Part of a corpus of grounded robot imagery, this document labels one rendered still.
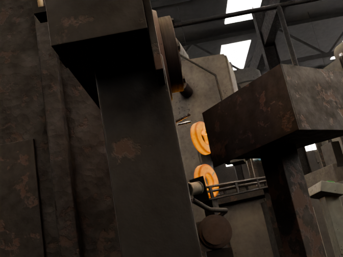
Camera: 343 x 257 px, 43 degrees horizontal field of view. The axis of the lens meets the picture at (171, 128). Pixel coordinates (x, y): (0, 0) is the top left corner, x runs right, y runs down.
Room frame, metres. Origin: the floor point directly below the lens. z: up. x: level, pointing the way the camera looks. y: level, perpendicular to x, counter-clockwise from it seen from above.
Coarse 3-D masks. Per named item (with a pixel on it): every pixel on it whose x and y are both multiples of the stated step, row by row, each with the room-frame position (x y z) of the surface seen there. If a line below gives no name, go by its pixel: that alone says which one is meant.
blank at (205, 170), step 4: (204, 164) 1.95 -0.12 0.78; (196, 168) 1.94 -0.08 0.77; (200, 168) 1.92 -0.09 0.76; (204, 168) 1.94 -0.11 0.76; (208, 168) 1.97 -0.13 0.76; (196, 172) 1.92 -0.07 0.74; (200, 172) 1.91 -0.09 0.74; (204, 172) 1.94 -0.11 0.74; (208, 172) 1.96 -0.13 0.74; (212, 172) 1.99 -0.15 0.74; (196, 176) 1.91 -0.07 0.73; (204, 176) 1.93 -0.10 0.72; (208, 176) 1.99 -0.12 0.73; (212, 176) 1.99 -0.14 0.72; (216, 176) 2.02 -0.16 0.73; (208, 180) 2.00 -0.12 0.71; (212, 180) 1.99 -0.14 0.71; (216, 180) 2.01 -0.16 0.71; (208, 184) 2.00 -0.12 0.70; (212, 184) 1.99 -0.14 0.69; (212, 188) 1.97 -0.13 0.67; (216, 188) 2.00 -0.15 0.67; (216, 192) 1.99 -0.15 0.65
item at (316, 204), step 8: (312, 200) 3.43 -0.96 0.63; (264, 208) 3.97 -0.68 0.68; (320, 208) 3.44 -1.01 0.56; (264, 216) 4.01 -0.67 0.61; (320, 216) 3.44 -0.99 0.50; (320, 224) 3.43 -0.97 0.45; (272, 232) 3.93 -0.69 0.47; (320, 232) 3.43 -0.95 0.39; (272, 240) 3.97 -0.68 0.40; (328, 240) 3.44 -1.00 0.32; (272, 248) 4.01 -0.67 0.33; (328, 248) 3.44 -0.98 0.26; (328, 256) 3.43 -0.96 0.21
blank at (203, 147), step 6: (192, 126) 1.91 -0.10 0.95; (198, 126) 1.91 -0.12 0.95; (192, 132) 1.89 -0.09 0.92; (198, 132) 1.90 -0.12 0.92; (192, 138) 1.89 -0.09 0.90; (198, 138) 1.89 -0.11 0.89; (204, 138) 1.99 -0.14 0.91; (198, 144) 1.89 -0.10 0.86; (204, 144) 1.92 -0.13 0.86; (198, 150) 1.92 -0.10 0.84; (204, 150) 1.92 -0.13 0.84
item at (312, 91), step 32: (256, 96) 0.85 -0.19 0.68; (288, 96) 0.79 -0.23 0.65; (320, 96) 0.84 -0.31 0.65; (224, 128) 0.95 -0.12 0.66; (256, 128) 0.87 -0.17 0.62; (288, 128) 0.81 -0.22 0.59; (320, 128) 0.83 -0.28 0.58; (224, 160) 0.97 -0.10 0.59; (288, 160) 0.95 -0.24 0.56; (288, 192) 0.94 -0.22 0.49; (288, 224) 0.95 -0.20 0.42; (288, 256) 0.97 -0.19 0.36; (320, 256) 0.96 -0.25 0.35
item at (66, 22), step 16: (48, 0) 0.29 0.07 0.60; (64, 0) 0.29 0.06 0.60; (80, 0) 0.29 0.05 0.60; (96, 0) 0.29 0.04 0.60; (112, 0) 0.29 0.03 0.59; (128, 0) 0.29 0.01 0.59; (48, 16) 0.29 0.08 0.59; (64, 16) 0.29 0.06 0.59; (80, 16) 0.29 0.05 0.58; (96, 16) 0.29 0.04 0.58; (112, 16) 0.29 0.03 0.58; (128, 16) 0.29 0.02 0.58; (144, 16) 0.29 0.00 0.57; (64, 32) 0.29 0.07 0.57; (80, 32) 0.29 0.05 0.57; (96, 32) 0.29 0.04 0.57; (112, 32) 0.29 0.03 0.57; (128, 32) 0.29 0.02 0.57
